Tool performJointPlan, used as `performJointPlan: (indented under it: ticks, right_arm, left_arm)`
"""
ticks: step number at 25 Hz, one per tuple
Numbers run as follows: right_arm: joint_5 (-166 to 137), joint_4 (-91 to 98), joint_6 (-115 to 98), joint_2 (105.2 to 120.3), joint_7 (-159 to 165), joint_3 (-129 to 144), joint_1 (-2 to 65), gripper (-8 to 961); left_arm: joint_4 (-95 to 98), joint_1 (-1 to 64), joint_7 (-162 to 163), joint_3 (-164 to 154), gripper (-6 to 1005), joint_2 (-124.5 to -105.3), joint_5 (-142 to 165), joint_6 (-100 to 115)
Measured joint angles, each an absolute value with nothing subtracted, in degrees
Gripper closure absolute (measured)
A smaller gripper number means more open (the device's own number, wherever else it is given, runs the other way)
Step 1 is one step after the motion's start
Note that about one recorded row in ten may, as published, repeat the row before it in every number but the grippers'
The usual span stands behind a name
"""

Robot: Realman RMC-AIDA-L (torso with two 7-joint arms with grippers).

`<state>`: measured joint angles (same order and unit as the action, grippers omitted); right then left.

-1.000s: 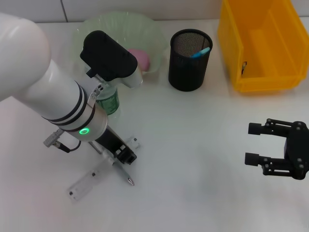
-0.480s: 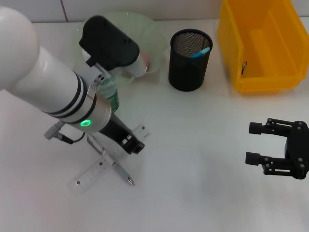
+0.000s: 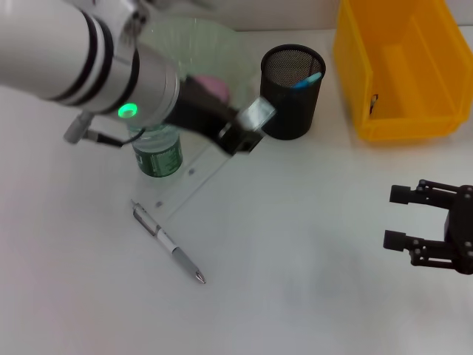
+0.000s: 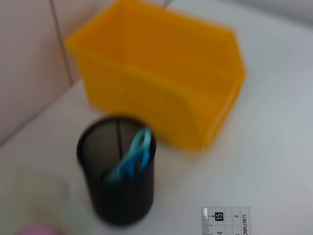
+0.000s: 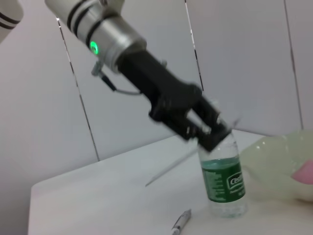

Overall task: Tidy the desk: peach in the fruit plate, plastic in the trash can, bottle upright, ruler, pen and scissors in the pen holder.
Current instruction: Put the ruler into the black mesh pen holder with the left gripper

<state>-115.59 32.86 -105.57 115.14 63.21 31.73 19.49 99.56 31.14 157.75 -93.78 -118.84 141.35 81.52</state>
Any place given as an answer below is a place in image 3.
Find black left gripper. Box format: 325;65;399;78
166;77;264;156

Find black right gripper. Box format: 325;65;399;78
383;180;473;275

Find clear plastic ruler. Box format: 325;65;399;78
146;95;278;221

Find pink peach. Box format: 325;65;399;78
195;75;231;101

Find clear water bottle green label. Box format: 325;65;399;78
127;124;184;179

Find blue scissors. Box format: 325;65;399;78
291;72;322;89

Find silver white pen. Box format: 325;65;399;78
129;199;207;285

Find black mesh pen holder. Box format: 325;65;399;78
259;44;327;141

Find translucent green fruit bowl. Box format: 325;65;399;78
136;16;259;119

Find yellow plastic bin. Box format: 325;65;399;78
333;0;473;143

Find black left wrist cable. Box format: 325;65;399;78
62;110;149;149

